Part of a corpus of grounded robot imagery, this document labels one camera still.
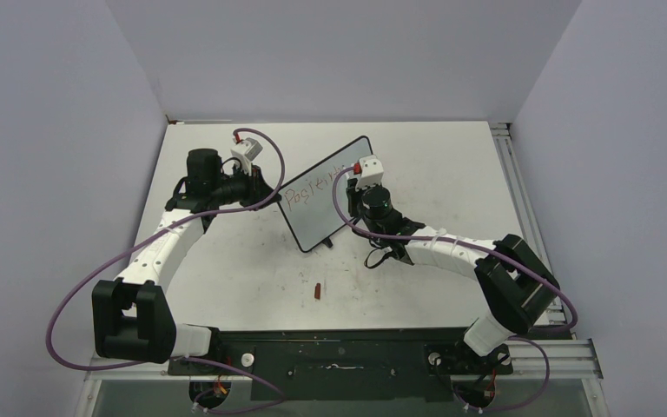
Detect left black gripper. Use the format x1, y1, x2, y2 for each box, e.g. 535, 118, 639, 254
210, 162, 281, 211

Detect small black-framed whiteboard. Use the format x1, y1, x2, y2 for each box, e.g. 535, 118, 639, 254
278, 136, 373, 253

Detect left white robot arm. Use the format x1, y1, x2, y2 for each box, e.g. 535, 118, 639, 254
91, 144, 278, 374

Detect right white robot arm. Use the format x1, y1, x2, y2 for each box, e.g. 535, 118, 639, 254
346, 175, 560, 372

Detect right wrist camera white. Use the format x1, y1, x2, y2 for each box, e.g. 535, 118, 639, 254
353, 155, 384, 190

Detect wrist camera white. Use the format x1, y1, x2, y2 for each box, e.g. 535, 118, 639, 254
353, 155, 384, 190
230, 138, 263, 175

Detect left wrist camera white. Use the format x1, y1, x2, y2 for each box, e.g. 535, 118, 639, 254
230, 138, 263, 175

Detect aluminium frame rail right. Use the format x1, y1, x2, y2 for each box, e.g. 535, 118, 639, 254
488, 122, 568, 327

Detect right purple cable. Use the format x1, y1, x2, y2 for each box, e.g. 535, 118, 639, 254
332, 165, 579, 335

